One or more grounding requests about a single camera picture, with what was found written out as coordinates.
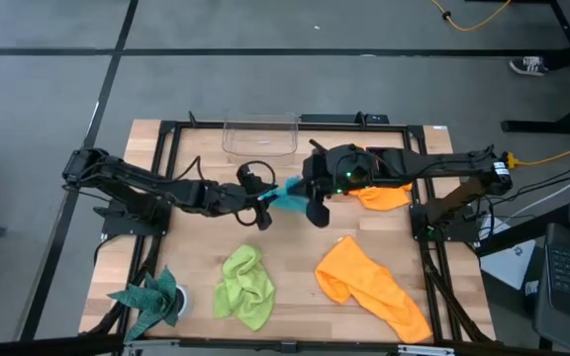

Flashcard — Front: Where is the white cardboard box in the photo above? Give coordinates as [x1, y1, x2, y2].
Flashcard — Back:
[479, 239, 537, 292]

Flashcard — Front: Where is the clear plastic bin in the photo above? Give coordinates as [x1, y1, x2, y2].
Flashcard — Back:
[221, 112, 300, 158]

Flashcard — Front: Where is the person's foot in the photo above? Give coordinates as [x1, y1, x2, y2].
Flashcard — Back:
[509, 55, 549, 77]

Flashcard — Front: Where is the black aluminium table frame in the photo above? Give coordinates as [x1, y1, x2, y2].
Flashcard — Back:
[116, 118, 494, 347]

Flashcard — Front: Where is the green microfiber towel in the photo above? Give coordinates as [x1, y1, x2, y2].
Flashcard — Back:
[214, 244, 276, 332]

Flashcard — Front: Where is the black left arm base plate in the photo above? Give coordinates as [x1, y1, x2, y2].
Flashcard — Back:
[94, 197, 172, 237]

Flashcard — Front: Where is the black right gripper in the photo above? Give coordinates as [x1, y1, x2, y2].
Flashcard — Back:
[302, 138, 370, 228]

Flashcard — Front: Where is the teal microfiber towel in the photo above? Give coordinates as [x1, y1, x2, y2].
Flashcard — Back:
[258, 176, 311, 215]

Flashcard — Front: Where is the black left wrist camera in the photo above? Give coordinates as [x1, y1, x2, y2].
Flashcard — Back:
[237, 164, 262, 195]

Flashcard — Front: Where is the white plant pot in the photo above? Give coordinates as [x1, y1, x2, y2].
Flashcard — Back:
[174, 284, 191, 317]

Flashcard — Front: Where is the black desk leg frame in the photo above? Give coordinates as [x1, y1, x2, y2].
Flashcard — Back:
[501, 0, 570, 134]

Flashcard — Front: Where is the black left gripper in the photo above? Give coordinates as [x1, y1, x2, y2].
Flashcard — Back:
[208, 183, 279, 231]

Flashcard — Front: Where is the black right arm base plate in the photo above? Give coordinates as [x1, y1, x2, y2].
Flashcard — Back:
[411, 202, 479, 243]

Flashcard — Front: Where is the silver metal bracket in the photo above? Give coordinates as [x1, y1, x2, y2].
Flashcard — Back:
[397, 344, 455, 356]

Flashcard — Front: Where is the green artificial plant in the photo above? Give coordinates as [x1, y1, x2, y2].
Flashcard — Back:
[106, 266, 185, 343]

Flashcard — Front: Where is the white cable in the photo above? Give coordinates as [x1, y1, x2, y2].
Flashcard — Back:
[510, 167, 570, 222]

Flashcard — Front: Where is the yellow extension cable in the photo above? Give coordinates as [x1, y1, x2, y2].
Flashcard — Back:
[430, 0, 513, 33]
[506, 147, 570, 170]

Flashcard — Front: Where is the orange microfiber towel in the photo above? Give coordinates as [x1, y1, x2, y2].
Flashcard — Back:
[314, 235, 433, 345]
[347, 183, 414, 213]

